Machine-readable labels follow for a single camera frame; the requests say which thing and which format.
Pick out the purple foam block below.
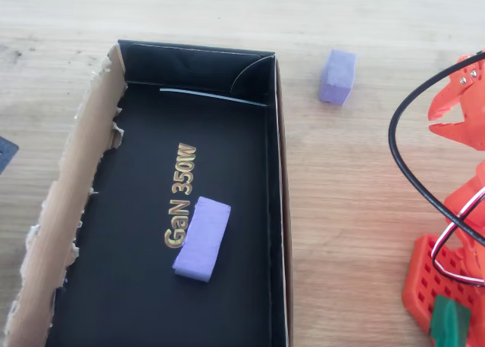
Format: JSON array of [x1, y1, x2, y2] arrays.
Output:
[[318, 49, 358, 106], [173, 195, 232, 283]]

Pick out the black cardboard box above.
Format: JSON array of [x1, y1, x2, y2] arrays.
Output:
[[3, 39, 295, 347]]

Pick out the green table clamp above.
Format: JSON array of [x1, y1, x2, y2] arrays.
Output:
[[430, 295, 473, 347]]

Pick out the dark grey tape patch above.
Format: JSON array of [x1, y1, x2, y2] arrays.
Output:
[[0, 135, 20, 176]]

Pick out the white red servo wires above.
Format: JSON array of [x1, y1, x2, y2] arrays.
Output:
[[430, 187, 485, 287]]

